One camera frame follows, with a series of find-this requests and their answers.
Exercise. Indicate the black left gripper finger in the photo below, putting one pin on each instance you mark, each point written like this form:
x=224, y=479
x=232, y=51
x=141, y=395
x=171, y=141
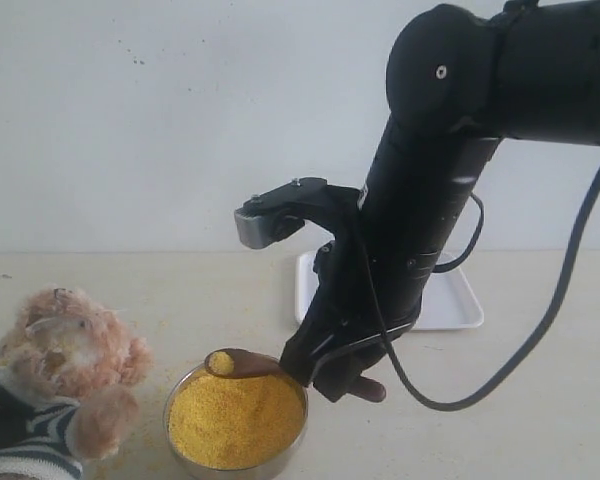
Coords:
x=13, y=418

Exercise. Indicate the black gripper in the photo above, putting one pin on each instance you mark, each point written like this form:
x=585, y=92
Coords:
x=359, y=292

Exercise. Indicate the dark brown wooden spoon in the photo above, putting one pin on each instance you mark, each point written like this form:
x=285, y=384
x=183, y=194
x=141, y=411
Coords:
x=236, y=363

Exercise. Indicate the tan teddy bear striped sweater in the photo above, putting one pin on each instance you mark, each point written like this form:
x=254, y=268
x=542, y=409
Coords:
x=75, y=364

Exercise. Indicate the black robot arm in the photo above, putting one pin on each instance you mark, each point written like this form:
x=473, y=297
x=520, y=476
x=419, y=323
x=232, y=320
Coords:
x=457, y=85

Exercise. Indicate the steel bowl of yellow millet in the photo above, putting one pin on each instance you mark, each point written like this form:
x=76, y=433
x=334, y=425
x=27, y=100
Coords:
x=234, y=429

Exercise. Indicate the white rectangular plastic tray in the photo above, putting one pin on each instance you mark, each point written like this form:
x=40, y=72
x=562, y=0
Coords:
x=448, y=304

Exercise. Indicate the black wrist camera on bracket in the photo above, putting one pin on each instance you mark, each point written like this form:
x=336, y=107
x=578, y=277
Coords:
x=275, y=215

